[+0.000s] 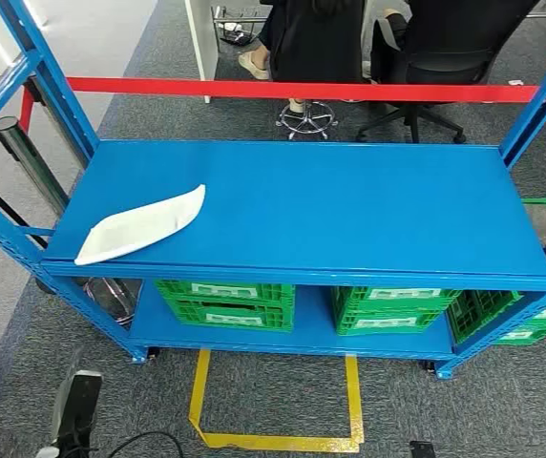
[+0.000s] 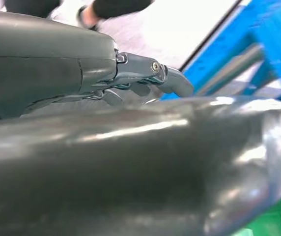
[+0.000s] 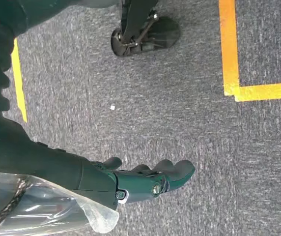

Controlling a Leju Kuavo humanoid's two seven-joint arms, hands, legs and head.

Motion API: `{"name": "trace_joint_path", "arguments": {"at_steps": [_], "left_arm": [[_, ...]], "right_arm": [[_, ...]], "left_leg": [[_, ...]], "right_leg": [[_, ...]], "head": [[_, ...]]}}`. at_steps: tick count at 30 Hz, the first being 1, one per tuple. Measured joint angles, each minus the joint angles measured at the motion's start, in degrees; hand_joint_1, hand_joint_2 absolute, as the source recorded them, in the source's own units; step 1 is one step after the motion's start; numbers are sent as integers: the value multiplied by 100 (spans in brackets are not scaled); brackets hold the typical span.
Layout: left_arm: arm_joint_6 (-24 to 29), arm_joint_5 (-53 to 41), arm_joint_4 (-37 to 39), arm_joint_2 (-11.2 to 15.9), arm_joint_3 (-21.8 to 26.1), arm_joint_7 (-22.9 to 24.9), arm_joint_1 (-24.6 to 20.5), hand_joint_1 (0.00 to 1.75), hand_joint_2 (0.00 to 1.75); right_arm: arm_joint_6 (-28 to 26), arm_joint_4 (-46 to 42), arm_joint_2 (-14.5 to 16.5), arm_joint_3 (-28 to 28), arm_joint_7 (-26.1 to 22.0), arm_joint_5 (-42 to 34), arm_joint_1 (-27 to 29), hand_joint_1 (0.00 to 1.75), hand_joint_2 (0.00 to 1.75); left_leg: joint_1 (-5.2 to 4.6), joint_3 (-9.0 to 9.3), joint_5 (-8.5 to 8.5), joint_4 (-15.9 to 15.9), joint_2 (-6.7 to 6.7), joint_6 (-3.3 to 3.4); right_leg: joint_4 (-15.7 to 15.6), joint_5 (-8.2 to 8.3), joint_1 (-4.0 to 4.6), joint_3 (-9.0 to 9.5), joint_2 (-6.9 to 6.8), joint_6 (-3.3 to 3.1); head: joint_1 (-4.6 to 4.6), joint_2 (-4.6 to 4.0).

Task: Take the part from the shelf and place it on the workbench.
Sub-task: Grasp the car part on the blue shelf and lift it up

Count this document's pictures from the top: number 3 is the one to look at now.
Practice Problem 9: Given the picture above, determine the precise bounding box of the black braided cable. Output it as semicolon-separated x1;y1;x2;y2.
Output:
0;178;30;236

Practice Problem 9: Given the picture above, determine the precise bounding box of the clear plastic film wrap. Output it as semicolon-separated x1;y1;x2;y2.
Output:
0;172;120;236

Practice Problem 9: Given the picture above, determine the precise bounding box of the black robot lower leg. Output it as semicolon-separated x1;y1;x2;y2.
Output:
120;0;160;45

